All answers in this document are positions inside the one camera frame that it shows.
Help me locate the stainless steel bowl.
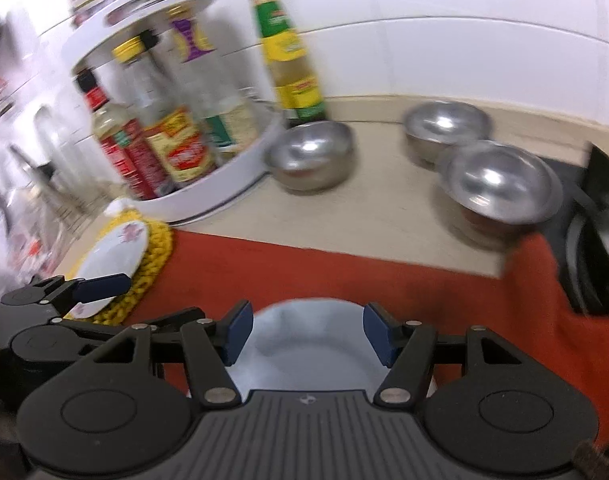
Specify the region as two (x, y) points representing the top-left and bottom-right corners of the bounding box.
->
(264, 121), (356, 193)
(439, 141), (565, 250)
(403, 101), (491, 168)

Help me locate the green yellow label sauce bottle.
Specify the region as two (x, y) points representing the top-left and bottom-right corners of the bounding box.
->
(244, 0), (330, 127)

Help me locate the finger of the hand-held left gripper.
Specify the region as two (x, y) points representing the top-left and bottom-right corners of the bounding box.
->
(1, 273), (134, 317)
(49, 306), (208, 342)

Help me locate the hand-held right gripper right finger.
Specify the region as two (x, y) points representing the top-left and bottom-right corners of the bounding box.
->
(363, 302), (522, 408)

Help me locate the red cloth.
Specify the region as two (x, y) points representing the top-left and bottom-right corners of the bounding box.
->
(129, 227), (609, 461)

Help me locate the clear bottle purple label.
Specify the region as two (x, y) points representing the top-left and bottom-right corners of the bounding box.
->
(167, 7), (265, 161)

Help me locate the black cap bottle red label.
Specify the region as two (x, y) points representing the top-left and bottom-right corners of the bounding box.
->
(77, 72), (171, 202)

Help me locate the jar with yellow label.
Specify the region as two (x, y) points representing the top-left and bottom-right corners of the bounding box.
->
(112, 39), (219, 188)

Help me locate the yellow knitted mat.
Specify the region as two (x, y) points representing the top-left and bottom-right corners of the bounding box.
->
(64, 204), (175, 327)

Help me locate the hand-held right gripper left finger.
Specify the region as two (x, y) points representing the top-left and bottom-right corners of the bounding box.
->
(77, 300), (255, 407)

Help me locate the white floral plate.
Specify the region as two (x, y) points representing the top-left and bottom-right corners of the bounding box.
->
(67, 210), (150, 319)

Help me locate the black stove pot support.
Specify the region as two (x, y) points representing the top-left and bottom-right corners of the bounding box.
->
(559, 142), (609, 316)

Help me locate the black gas stove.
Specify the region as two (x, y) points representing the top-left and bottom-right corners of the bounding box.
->
(539, 152), (609, 317)

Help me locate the plain white plate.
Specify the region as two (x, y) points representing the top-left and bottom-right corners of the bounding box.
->
(224, 299), (440, 397)

